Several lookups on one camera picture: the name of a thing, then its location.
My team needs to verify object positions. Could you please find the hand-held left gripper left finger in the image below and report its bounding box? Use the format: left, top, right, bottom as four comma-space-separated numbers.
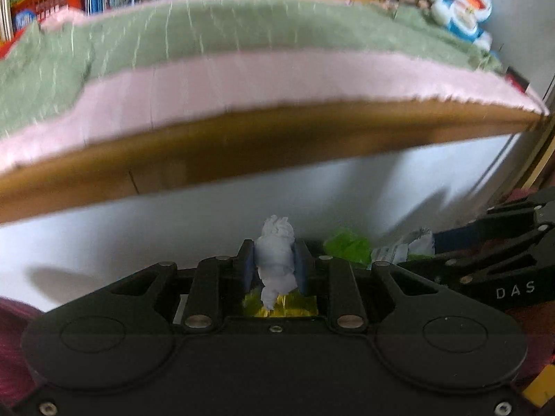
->
106, 238, 257, 334

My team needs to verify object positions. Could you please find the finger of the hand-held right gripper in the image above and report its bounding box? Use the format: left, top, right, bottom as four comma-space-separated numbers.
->
396, 242, 542, 287
434, 188, 555, 253

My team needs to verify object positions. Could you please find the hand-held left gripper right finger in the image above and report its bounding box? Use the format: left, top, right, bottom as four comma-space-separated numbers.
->
294, 239, 439, 334

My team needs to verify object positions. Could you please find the white tissue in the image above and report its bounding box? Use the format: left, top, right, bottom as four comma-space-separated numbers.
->
254, 214, 298, 311

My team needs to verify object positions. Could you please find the bright green wrapper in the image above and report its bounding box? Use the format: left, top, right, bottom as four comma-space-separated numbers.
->
323, 226, 373, 268

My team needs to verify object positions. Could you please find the dark red bin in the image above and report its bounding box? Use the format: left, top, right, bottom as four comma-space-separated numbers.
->
0, 188, 555, 408

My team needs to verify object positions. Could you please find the blue white cat plush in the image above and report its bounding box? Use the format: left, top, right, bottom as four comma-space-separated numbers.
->
427, 0, 495, 51

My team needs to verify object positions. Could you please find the green checked blanket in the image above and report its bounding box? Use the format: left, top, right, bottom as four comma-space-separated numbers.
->
0, 0, 506, 139

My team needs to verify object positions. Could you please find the red plastic crate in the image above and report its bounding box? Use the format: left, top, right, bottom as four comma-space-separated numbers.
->
11, 0, 86, 34

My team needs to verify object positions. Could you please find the row of large books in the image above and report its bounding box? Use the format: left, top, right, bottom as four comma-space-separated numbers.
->
0, 0, 14, 45

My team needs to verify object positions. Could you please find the wooden bed frame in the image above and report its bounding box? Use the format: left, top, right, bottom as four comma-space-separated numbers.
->
0, 99, 551, 224

